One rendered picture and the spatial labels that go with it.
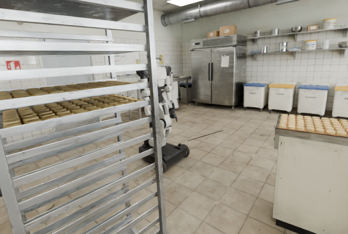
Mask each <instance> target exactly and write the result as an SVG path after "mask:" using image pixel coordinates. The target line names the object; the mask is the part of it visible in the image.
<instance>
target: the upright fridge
mask: <svg viewBox="0 0 348 234"><path fill-rule="evenodd" d="M191 49H192V50H191V78H192V102H195V105H197V102H199V103H208V104H217V105H226V106H232V111H233V109H234V106H236V105H238V104H241V106H242V103H243V96H244V86H243V85H244V84H245V78H246V63H247V36H243V35H238V34H234V35H226V36H218V37H210V38H202V39H194V40H191ZM222 55H229V64H228V67H221V63H222Z"/></svg>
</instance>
